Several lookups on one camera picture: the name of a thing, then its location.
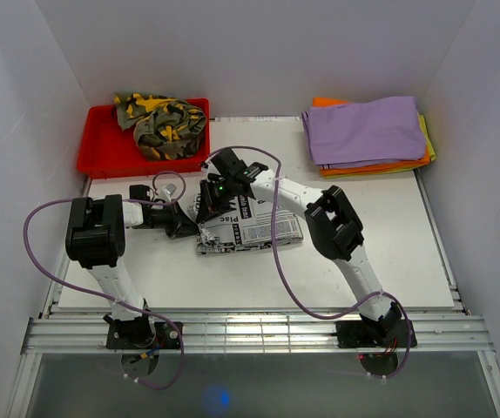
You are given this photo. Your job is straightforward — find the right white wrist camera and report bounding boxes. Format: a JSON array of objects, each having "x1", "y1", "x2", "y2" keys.
[{"x1": 200, "y1": 159, "x2": 220, "y2": 182}]

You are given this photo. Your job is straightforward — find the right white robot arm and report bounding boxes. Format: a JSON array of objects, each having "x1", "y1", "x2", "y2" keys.
[{"x1": 197, "y1": 147, "x2": 416, "y2": 349}]

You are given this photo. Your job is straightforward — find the newspaper print trousers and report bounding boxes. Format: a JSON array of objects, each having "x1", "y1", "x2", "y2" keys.
[{"x1": 196, "y1": 196, "x2": 304, "y2": 255}]

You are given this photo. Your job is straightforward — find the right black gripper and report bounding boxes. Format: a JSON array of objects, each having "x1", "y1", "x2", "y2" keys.
[{"x1": 196, "y1": 178, "x2": 236, "y2": 225}]

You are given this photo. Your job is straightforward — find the red plastic bin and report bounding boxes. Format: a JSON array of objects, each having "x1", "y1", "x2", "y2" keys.
[{"x1": 77, "y1": 104, "x2": 211, "y2": 179}]

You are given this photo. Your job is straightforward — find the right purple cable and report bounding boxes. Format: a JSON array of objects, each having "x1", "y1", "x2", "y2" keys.
[{"x1": 201, "y1": 145, "x2": 412, "y2": 380}]

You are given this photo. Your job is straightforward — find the folded yellow trousers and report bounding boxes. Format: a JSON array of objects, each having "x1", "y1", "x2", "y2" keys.
[{"x1": 418, "y1": 113, "x2": 437, "y2": 161}]

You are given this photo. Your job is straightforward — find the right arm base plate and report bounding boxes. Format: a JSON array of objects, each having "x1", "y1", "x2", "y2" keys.
[{"x1": 333, "y1": 320, "x2": 417, "y2": 348}]

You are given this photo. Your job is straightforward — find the folded purple trousers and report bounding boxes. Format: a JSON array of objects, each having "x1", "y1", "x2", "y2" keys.
[{"x1": 301, "y1": 95, "x2": 428, "y2": 168}]

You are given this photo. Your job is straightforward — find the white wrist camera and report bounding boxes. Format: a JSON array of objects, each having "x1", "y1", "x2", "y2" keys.
[
  {"x1": 159, "y1": 184, "x2": 177, "y2": 200},
  {"x1": 200, "y1": 159, "x2": 220, "y2": 182}
]

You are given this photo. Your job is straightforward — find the camouflage trousers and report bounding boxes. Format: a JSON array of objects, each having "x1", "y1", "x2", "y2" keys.
[{"x1": 113, "y1": 93, "x2": 207, "y2": 161}]

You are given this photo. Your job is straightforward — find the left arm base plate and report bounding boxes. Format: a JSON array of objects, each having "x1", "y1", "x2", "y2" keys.
[{"x1": 105, "y1": 321, "x2": 183, "y2": 350}]

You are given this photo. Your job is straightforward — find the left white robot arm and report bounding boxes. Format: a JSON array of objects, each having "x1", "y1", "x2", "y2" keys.
[{"x1": 65, "y1": 184, "x2": 199, "y2": 350}]

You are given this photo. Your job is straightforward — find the aluminium mounting rail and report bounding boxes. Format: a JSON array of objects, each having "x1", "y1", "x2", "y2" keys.
[{"x1": 22, "y1": 314, "x2": 494, "y2": 354}]

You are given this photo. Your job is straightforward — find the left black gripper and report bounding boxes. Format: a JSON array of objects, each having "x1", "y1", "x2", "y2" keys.
[{"x1": 145, "y1": 199, "x2": 202, "y2": 239}]

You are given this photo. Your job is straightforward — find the folded orange trousers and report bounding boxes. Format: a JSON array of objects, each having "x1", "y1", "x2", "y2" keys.
[{"x1": 310, "y1": 96, "x2": 433, "y2": 179}]

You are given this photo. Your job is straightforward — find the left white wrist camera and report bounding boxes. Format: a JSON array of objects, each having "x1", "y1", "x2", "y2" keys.
[{"x1": 159, "y1": 184, "x2": 177, "y2": 200}]

